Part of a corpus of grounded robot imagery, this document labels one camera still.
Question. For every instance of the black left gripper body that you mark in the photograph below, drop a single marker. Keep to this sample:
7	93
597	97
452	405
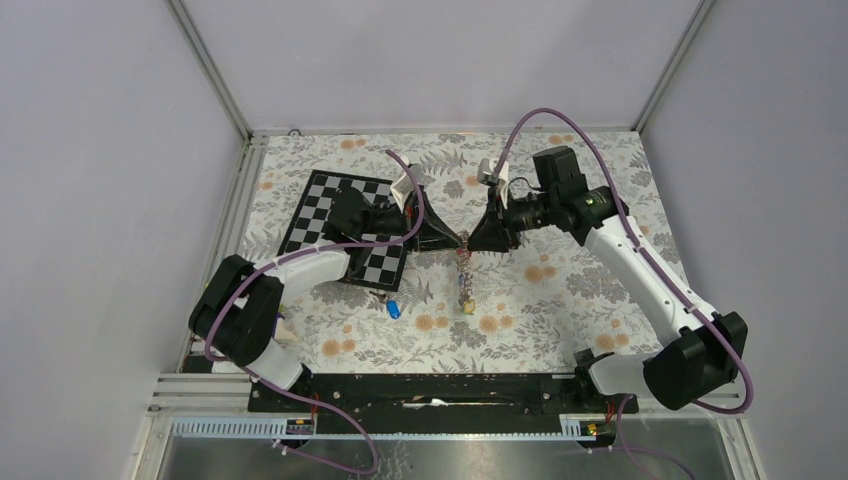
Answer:
408	217

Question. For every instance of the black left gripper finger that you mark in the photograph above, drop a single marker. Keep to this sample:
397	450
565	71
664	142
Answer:
432	240
431	219

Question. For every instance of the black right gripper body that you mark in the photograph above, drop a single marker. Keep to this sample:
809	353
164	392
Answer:
521	215

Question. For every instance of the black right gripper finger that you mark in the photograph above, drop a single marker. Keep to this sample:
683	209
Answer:
496	241
490	220

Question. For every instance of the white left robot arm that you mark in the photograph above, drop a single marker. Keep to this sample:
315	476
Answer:
237	312

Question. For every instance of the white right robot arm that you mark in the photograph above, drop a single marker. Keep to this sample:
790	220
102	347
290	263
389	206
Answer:
700	348

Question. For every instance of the black white checkerboard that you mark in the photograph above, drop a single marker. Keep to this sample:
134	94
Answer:
332	207

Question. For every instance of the blue key tag with key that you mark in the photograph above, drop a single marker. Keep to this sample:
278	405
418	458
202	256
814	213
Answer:
391	306

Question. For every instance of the floral patterned table mat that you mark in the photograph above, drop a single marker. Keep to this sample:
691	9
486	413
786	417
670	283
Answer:
530	310

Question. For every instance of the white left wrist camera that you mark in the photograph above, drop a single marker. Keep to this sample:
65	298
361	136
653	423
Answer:
404	191

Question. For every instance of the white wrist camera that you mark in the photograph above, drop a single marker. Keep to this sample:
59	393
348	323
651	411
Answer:
490	174
404	191

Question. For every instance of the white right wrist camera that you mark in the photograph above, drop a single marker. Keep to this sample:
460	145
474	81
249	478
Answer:
490	174

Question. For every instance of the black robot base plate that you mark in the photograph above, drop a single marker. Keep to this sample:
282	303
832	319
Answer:
466	399

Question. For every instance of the aluminium frame rail left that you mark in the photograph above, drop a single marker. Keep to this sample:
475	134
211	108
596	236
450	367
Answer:
234	217

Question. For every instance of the grey slotted cable duct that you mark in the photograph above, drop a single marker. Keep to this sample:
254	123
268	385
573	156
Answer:
557	427

